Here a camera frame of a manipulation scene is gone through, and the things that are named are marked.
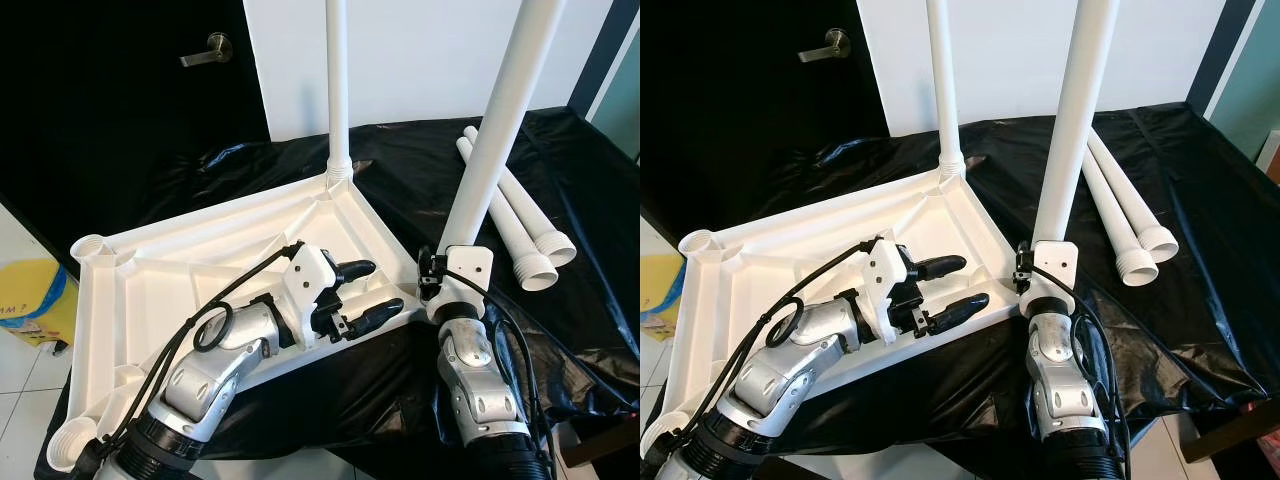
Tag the white plastic table leg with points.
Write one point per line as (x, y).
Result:
(1135, 205)
(1075, 120)
(943, 90)
(1115, 225)
(535, 220)
(337, 90)
(520, 245)
(500, 130)

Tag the white plastic table top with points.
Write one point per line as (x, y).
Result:
(790, 280)
(170, 290)

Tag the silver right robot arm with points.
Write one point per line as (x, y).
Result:
(1060, 390)
(480, 390)

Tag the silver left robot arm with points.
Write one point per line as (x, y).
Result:
(790, 375)
(200, 380)

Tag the black shiny tablecloth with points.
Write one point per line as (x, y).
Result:
(580, 340)
(1200, 330)

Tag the yellow bag with blue band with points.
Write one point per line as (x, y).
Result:
(45, 310)
(655, 295)

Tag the brown wooden table brace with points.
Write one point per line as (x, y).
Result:
(1230, 440)
(595, 447)

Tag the black door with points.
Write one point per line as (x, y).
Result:
(730, 110)
(100, 120)

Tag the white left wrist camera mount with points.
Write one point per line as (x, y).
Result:
(885, 280)
(315, 285)

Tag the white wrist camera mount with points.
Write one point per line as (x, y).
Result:
(885, 280)
(468, 270)
(1052, 265)
(315, 285)

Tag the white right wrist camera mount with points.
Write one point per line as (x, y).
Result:
(1052, 265)
(468, 270)

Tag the brown board white frame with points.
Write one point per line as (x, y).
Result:
(1270, 155)

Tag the dark grey door frame post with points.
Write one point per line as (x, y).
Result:
(600, 50)
(1215, 45)

